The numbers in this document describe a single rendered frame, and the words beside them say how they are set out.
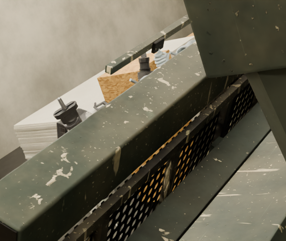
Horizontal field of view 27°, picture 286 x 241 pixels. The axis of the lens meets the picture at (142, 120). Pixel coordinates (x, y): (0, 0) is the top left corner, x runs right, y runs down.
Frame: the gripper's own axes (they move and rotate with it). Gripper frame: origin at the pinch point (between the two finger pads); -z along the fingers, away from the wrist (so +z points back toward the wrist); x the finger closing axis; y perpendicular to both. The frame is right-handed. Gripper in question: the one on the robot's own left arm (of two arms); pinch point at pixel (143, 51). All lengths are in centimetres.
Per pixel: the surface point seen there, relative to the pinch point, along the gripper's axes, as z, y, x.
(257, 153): 14, -35, 222
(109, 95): 37, 41, -145
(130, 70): 18, 21, -135
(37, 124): 79, 147, -314
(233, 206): 19, -29, 240
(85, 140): 8, -5, 231
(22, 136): 94, 171, -333
